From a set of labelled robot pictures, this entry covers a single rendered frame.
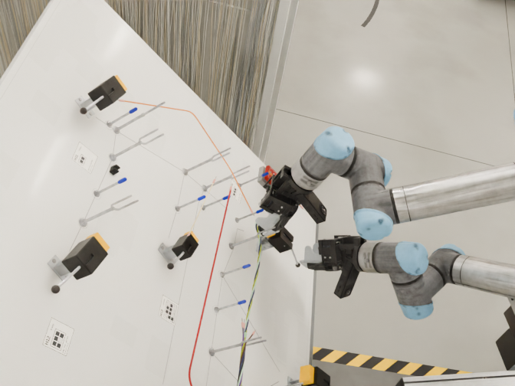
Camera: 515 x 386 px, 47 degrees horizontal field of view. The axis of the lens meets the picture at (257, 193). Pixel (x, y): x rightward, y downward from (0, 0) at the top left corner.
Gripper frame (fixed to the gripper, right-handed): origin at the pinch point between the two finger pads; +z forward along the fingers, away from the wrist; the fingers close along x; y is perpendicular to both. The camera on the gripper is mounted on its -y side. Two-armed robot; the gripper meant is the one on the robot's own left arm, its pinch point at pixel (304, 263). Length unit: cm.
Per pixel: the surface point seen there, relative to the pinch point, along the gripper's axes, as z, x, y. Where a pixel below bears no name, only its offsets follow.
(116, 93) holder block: -4, 53, 46
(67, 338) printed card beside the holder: -11, 74, 3
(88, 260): -16, 71, 16
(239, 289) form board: 1.2, 23.5, -1.4
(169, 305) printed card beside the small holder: -4.4, 48.1, 1.6
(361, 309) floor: 58, -100, -43
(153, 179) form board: 4, 42, 28
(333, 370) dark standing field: 55, -71, -62
